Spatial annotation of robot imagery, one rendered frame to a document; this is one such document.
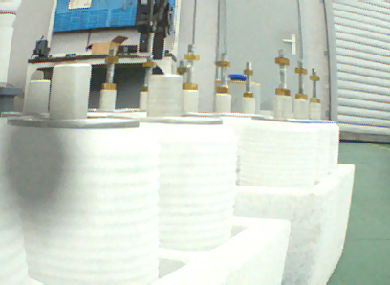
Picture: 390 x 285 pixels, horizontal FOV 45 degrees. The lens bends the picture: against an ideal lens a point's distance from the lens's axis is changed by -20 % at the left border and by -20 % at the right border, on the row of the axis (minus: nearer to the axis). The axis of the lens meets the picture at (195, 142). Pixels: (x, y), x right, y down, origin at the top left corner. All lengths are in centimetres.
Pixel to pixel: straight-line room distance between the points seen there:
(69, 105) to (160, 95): 12
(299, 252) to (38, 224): 41
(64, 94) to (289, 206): 37
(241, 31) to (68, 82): 576
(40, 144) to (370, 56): 605
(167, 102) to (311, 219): 27
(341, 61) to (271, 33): 89
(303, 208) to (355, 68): 558
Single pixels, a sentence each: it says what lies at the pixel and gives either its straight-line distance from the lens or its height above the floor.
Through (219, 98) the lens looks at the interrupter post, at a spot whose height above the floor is 27.
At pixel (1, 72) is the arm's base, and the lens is 110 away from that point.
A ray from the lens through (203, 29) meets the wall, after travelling 601.
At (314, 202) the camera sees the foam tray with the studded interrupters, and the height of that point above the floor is 17.
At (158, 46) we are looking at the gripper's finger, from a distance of 90.
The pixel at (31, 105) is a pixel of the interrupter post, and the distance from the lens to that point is 43.
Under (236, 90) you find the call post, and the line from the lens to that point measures 107.
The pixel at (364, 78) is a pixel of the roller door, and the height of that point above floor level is 76.
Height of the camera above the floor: 26
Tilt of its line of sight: 3 degrees down
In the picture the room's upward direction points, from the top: 3 degrees clockwise
